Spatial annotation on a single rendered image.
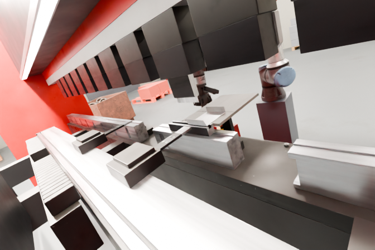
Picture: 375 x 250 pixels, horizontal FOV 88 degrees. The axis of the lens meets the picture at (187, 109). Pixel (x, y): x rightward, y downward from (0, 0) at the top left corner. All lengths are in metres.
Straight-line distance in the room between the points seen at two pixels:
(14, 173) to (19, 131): 0.87
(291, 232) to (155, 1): 0.66
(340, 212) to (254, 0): 0.41
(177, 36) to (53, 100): 2.24
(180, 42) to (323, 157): 0.40
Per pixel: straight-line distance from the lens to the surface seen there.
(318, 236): 0.57
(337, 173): 0.47
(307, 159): 0.47
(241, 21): 0.40
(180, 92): 0.62
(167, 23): 0.53
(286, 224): 0.59
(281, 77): 1.17
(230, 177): 0.59
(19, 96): 2.62
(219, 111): 0.69
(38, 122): 2.63
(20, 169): 1.83
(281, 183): 0.54
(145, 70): 0.67
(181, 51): 0.51
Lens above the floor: 1.24
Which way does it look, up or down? 16 degrees down
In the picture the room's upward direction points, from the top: 18 degrees counter-clockwise
